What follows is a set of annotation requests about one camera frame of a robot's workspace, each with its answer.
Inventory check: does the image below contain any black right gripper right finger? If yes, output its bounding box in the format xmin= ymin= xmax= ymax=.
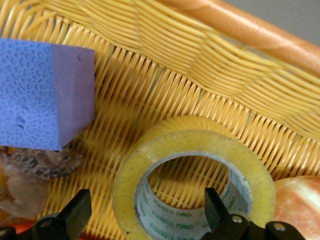
xmin=199 ymin=187 xmax=307 ymax=240

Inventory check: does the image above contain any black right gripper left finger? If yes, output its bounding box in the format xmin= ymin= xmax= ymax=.
xmin=0 ymin=189 xmax=92 ymax=240

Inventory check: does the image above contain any clear yellowish tape roll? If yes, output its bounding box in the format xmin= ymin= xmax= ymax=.
xmin=111 ymin=115 xmax=277 ymax=240

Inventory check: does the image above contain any orange toy carrot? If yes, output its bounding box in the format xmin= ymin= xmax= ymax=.
xmin=9 ymin=222 xmax=88 ymax=240

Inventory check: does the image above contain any brown lion figurine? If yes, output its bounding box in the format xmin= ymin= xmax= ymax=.
xmin=0 ymin=143 xmax=85 ymax=221

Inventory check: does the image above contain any toy croissant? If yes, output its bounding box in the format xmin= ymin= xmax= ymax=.
xmin=273 ymin=175 xmax=320 ymax=240

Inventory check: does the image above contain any purple foam cube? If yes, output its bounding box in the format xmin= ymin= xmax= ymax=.
xmin=0 ymin=37 xmax=96 ymax=153

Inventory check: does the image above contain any yellow wicker basket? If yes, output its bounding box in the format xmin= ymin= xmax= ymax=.
xmin=0 ymin=0 xmax=320 ymax=240

